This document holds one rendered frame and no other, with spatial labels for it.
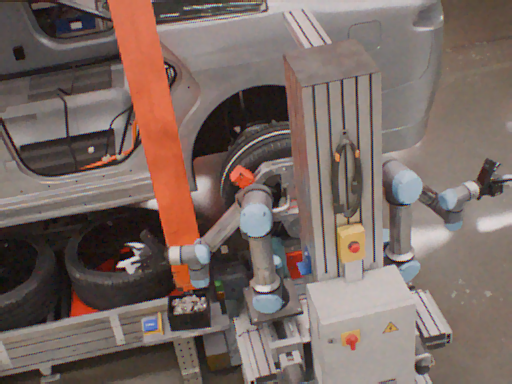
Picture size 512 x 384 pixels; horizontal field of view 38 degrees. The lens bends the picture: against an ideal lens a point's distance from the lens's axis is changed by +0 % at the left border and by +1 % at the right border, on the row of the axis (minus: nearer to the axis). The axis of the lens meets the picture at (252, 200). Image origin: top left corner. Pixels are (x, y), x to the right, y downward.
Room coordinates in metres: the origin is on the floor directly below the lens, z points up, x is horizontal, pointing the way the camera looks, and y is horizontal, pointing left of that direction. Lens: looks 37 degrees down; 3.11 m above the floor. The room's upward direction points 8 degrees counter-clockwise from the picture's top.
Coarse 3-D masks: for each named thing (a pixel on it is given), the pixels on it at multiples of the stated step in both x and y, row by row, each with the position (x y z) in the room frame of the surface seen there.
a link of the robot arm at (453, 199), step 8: (464, 184) 2.39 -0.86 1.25; (448, 192) 2.35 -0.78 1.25; (456, 192) 2.35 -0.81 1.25; (464, 192) 2.35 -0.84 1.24; (440, 200) 2.36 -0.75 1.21; (448, 200) 2.32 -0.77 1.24; (456, 200) 2.32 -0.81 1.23; (464, 200) 2.34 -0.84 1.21; (448, 208) 2.32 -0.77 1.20; (456, 208) 2.33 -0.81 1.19
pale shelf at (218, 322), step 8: (216, 304) 2.73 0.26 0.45; (216, 312) 2.67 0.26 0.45; (144, 320) 2.69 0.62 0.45; (216, 320) 2.62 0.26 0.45; (224, 320) 2.61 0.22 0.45; (168, 328) 2.61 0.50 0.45; (208, 328) 2.57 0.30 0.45; (216, 328) 2.57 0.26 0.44; (224, 328) 2.57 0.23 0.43; (144, 336) 2.58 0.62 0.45; (152, 336) 2.57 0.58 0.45; (160, 336) 2.56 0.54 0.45; (168, 336) 2.55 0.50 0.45; (176, 336) 2.55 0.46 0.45; (184, 336) 2.55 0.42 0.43; (192, 336) 2.56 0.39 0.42; (144, 344) 2.54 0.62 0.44; (152, 344) 2.54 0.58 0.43
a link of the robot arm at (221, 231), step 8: (256, 184) 2.31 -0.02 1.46; (240, 192) 2.34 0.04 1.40; (240, 200) 2.31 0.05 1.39; (232, 208) 2.33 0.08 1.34; (240, 208) 2.29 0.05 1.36; (224, 216) 2.34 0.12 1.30; (232, 216) 2.31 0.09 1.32; (216, 224) 2.35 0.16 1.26; (224, 224) 2.32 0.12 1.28; (232, 224) 2.30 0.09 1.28; (208, 232) 2.35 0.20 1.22; (216, 232) 2.32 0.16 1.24; (224, 232) 2.31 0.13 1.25; (200, 240) 2.36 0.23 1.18; (208, 240) 2.33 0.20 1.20; (216, 240) 2.31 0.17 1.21; (224, 240) 2.32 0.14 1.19; (216, 248) 2.33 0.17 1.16
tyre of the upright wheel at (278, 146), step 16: (256, 128) 3.19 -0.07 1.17; (272, 128) 3.15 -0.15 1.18; (288, 128) 3.13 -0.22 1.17; (240, 144) 3.14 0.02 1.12; (256, 144) 3.06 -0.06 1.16; (272, 144) 3.01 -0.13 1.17; (288, 144) 2.99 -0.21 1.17; (224, 160) 3.15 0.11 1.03; (240, 160) 3.02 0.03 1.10; (256, 160) 2.97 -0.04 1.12; (272, 160) 2.97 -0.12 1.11; (224, 176) 3.06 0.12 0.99; (224, 192) 2.99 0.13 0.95; (224, 208) 2.97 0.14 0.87
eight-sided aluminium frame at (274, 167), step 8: (280, 160) 2.94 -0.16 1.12; (288, 160) 2.94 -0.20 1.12; (264, 168) 2.90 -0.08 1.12; (272, 168) 2.89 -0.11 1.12; (280, 168) 2.89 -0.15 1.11; (288, 168) 2.90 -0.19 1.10; (256, 176) 2.91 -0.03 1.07; (264, 176) 2.88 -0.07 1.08; (248, 240) 2.88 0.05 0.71; (288, 240) 2.94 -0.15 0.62; (296, 240) 2.94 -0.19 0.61; (288, 248) 2.89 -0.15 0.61; (296, 248) 2.90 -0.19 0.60
